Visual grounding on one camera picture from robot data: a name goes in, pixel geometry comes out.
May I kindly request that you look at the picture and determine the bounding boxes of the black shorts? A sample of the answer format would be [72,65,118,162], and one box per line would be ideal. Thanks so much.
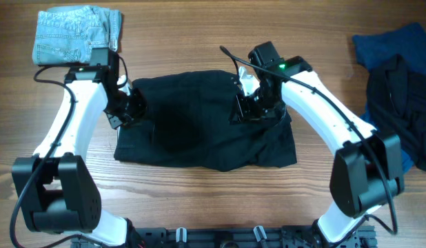
[114,70,297,172]

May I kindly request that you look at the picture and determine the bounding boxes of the light blue jeans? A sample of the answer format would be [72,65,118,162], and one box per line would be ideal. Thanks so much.
[32,5,122,65]

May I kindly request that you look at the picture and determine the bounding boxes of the black garment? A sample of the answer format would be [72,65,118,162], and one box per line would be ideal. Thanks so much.
[367,54,426,171]

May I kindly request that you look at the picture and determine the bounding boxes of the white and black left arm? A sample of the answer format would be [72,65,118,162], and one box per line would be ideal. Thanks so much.
[9,48,147,247]

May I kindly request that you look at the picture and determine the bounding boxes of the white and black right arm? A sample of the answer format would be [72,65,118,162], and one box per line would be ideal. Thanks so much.
[229,42,404,247]

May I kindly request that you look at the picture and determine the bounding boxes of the dark blue garment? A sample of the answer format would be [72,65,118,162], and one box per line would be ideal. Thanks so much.
[352,23,426,172]

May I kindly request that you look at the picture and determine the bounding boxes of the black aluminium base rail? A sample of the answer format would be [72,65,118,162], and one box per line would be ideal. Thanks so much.
[70,225,377,248]

